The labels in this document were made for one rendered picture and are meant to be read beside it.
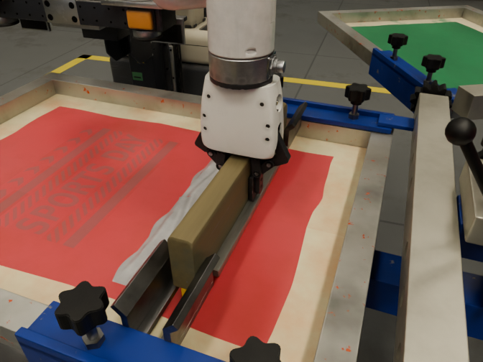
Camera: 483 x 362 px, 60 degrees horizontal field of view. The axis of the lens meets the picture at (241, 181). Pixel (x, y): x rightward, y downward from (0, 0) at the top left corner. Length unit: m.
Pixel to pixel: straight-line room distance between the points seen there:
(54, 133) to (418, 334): 0.73
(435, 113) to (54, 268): 0.63
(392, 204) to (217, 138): 1.84
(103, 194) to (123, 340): 0.31
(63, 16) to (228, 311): 0.92
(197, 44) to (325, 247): 1.20
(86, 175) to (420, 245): 0.52
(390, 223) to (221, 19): 1.83
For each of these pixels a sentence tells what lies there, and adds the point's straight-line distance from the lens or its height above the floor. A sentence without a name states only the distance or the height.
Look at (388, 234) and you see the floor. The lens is 2.11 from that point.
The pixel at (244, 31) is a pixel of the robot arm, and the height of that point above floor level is 1.23.
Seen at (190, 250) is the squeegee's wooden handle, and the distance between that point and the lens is 0.43.
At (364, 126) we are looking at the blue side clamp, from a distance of 0.78.
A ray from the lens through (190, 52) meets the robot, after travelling 1.67.
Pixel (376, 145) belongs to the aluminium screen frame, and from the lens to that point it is 0.75.
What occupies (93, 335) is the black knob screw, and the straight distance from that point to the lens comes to 0.43.
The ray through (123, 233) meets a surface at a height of 0.96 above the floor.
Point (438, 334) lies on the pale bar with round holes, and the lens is 0.41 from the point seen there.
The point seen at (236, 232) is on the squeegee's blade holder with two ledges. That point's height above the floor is 1.00.
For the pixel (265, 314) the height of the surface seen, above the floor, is 0.96.
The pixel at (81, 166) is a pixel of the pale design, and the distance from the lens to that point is 0.77.
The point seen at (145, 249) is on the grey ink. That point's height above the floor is 0.96.
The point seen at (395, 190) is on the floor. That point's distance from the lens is 2.41.
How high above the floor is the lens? 1.35
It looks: 35 degrees down
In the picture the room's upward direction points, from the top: straight up
